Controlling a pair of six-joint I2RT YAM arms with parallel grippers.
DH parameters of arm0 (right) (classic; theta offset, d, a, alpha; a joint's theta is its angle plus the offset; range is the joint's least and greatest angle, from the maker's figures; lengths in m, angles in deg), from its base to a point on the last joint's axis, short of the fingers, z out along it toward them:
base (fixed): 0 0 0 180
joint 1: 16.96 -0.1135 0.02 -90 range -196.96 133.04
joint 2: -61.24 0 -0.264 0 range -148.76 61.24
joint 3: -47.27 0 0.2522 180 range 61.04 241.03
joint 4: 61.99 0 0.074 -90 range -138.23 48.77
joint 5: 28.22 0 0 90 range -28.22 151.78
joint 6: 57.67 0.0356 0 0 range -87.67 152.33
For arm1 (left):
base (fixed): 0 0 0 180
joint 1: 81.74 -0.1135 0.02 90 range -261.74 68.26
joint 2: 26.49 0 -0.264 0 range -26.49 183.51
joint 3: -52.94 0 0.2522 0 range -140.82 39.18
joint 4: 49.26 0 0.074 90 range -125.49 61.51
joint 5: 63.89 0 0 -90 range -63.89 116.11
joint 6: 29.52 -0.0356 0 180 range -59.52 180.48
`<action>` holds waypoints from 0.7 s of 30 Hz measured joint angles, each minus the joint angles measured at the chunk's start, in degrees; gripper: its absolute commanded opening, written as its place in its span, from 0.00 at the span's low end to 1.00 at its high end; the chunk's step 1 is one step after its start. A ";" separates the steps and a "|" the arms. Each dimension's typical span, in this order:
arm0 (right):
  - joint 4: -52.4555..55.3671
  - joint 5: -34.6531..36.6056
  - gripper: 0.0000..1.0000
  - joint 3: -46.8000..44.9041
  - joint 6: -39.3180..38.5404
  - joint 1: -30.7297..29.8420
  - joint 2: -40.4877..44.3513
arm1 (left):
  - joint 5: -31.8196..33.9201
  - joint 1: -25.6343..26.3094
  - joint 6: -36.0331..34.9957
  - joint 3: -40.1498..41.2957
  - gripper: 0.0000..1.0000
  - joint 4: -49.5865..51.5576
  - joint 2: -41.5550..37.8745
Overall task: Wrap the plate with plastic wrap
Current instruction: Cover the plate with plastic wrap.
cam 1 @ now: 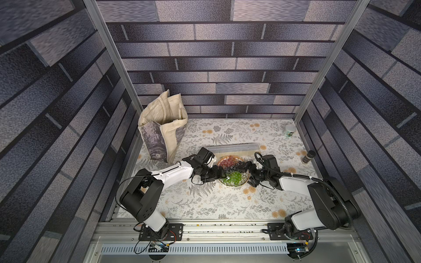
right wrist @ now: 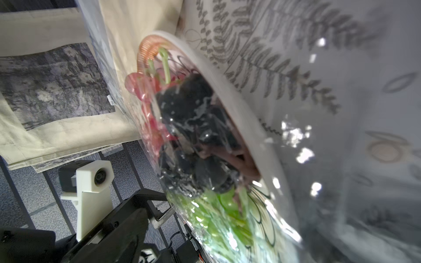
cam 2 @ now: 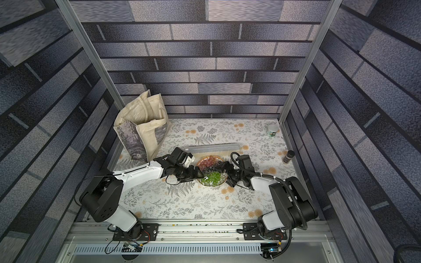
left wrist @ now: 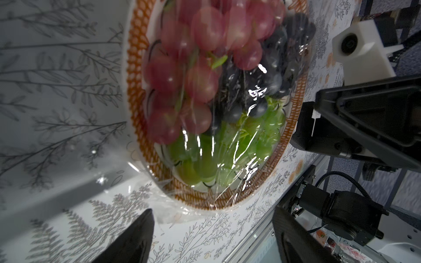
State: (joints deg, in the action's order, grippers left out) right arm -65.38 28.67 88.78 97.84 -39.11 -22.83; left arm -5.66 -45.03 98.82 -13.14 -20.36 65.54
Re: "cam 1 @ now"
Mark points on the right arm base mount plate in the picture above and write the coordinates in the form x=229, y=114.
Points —
x=278, y=232

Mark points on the right electronics board green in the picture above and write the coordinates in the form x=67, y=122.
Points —
x=297, y=250

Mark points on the red grape bunch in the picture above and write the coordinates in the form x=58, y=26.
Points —
x=229, y=162

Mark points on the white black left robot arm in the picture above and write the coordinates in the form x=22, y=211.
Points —
x=141, y=196

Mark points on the white green small can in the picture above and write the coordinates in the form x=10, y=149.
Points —
x=289, y=130

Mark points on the cream plastic wrap dispenser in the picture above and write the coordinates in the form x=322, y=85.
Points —
x=246, y=149

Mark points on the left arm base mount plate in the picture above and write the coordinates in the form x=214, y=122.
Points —
x=172, y=232

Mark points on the dark pepper shaker bottle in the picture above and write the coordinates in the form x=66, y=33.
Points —
x=308, y=157

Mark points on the left electronics board with wires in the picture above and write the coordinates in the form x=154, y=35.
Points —
x=158, y=247

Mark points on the beige canvas tote bag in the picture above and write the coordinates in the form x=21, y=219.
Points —
x=162, y=126

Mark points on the patterned plate with rim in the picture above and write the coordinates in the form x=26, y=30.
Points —
x=234, y=172

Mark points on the aluminium front rail frame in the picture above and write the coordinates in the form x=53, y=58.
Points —
x=222, y=241

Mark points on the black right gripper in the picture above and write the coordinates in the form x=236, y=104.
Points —
x=251, y=171

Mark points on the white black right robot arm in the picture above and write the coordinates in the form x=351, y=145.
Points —
x=333, y=206

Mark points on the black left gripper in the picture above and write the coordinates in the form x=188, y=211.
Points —
x=215, y=176

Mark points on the green grape bunch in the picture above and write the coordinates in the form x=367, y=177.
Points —
x=234, y=180

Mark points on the black grape bunch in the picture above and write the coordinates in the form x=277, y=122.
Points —
x=230, y=170

